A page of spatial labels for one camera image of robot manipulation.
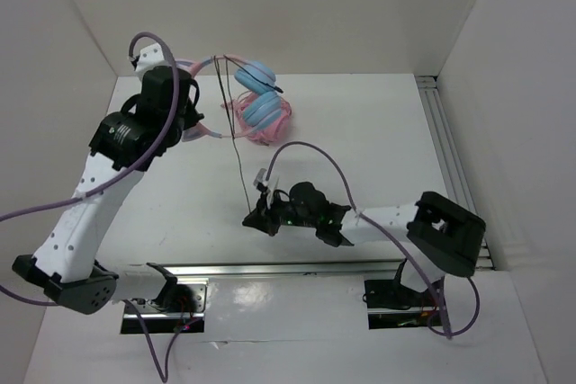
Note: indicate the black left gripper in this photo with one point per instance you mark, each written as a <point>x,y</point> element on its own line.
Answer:
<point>193,116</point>

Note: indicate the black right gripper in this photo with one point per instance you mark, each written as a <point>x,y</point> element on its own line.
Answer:
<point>260,219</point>

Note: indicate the pink blue cat-ear headphones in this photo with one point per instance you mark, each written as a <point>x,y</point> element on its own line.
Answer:
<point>254,76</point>

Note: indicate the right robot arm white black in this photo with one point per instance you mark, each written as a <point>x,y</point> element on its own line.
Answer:
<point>447,237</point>

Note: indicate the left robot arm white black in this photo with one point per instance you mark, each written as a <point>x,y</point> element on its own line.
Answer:
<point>121,151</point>

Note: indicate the left base electronics opening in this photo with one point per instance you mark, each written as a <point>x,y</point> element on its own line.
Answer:
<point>185,313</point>

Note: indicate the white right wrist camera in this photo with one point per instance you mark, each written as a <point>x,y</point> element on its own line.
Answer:
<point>266,184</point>

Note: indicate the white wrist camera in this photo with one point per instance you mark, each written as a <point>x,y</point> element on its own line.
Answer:
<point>266,184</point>
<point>148,58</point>

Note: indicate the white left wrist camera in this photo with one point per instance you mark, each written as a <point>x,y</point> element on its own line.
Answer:
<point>148,58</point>

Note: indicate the aluminium rail front edge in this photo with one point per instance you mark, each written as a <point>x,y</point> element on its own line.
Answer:
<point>261,270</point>

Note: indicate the aluminium rail right side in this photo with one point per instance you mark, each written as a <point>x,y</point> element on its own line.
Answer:
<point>450,163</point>

